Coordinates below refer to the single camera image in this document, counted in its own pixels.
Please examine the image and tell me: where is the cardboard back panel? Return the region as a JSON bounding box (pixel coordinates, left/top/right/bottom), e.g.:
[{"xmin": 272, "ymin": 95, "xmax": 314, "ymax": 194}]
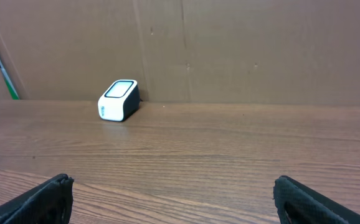
[{"xmin": 0, "ymin": 0, "xmax": 360, "ymax": 105}]

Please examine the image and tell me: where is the white barcode scanner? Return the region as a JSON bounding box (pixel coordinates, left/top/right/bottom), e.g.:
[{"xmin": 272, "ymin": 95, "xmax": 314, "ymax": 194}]
[{"xmin": 97, "ymin": 79, "xmax": 141, "ymax": 122}]

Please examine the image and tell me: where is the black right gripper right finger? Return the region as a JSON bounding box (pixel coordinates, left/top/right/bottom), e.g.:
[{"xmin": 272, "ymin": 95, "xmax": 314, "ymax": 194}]
[{"xmin": 273, "ymin": 175, "xmax": 360, "ymax": 224}]

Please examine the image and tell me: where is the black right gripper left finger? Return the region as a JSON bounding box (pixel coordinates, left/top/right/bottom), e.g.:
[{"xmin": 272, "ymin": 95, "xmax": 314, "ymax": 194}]
[{"xmin": 0, "ymin": 174, "xmax": 74, "ymax": 224}]

